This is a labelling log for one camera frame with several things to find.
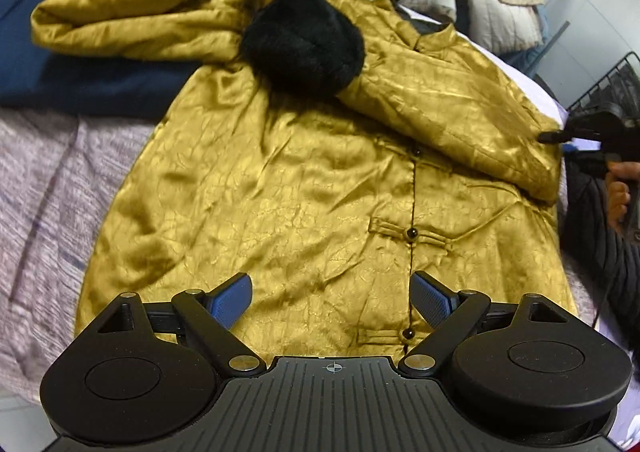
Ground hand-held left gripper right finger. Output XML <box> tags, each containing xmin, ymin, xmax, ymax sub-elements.
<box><xmin>399</xmin><ymin>270</ymin><xmax>568</xmax><ymax>377</ymax></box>

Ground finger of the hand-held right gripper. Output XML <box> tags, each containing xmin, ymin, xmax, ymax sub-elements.
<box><xmin>537</xmin><ymin>128</ymin><xmax>602</xmax><ymax>146</ymax></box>

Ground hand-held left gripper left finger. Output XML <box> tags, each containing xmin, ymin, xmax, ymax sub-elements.
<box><xmin>96</xmin><ymin>272</ymin><xmax>267</xmax><ymax>377</ymax></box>

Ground gold satin jacket black fur cuffs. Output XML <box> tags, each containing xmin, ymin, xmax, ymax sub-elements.
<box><xmin>30</xmin><ymin>0</ymin><xmax>578</xmax><ymax>358</ymax></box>

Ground person's right hand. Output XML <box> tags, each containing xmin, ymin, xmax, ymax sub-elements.
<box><xmin>605</xmin><ymin>159</ymin><xmax>633</xmax><ymax>234</ymax></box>

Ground black sleeve of person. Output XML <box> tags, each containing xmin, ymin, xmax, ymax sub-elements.
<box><xmin>559</xmin><ymin>144</ymin><xmax>640</xmax><ymax>344</ymax></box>

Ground blue hanging cloth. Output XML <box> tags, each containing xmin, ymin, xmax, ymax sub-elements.
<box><xmin>500</xmin><ymin>2</ymin><xmax>557</xmax><ymax>79</ymax></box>

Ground navy blue garment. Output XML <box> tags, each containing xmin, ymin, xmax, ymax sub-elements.
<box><xmin>0</xmin><ymin>0</ymin><xmax>193</xmax><ymax>120</ymax></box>

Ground black wire rack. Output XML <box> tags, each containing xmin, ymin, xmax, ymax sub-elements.
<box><xmin>565</xmin><ymin>52</ymin><xmax>640</xmax><ymax>114</ymax></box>

